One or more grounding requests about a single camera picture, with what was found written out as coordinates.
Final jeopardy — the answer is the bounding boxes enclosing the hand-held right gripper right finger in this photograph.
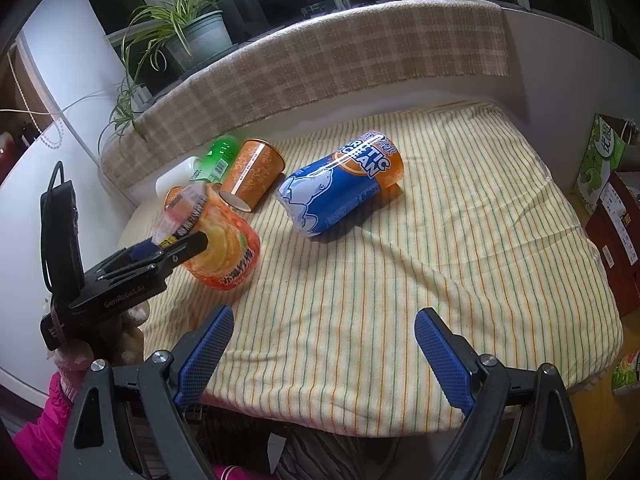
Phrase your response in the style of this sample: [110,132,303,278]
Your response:
[414,307,586,480]

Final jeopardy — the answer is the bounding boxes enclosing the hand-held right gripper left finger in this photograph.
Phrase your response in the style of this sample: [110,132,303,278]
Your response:
[57,304,236,480]

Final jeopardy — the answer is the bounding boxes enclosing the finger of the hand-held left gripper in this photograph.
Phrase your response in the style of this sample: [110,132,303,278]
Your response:
[82,255,182,288]
[122,230,209,270]

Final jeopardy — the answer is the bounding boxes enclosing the clear orange fruit-print cup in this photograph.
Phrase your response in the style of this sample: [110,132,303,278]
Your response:
[150,182,262,292]

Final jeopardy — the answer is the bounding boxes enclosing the blue and orange bear cup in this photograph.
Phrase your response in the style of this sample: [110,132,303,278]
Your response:
[276,130,405,239]

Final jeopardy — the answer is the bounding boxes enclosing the orange patterned paper cup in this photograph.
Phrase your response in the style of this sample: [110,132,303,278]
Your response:
[219,138,286,212]

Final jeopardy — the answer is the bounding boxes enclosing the person's left hand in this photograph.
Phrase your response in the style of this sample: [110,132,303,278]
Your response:
[52,304,151,391]

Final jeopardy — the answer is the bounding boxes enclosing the white plastic container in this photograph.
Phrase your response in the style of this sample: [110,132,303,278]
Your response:
[155,156,201,198]

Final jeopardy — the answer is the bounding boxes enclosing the green plastic bottle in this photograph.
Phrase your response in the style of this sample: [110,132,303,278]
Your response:
[190,135,238,183]

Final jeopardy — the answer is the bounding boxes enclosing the yellow striped bed sheet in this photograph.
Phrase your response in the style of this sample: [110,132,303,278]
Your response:
[120,100,623,436]

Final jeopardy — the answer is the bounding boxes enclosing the green and red snack packet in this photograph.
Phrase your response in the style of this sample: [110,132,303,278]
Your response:
[611,350,640,396]

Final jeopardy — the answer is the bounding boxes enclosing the dark red cardboard box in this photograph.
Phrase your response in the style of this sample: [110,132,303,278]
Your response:
[585,170,640,318]

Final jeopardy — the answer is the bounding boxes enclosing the potted spider plant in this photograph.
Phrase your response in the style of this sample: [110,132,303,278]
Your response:
[97,0,276,156]

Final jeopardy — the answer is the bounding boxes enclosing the beige checked cloth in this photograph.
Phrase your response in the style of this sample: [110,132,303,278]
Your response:
[100,0,508,206]

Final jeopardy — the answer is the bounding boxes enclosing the green cardboard box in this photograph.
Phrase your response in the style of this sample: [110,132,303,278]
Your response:
[572,112,640,216]

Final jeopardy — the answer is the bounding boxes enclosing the white bead chain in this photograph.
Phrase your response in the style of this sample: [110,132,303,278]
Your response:
[7,52,67,150]

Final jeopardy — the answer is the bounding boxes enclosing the white cable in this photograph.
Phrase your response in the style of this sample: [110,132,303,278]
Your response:
[0,87,111,117]

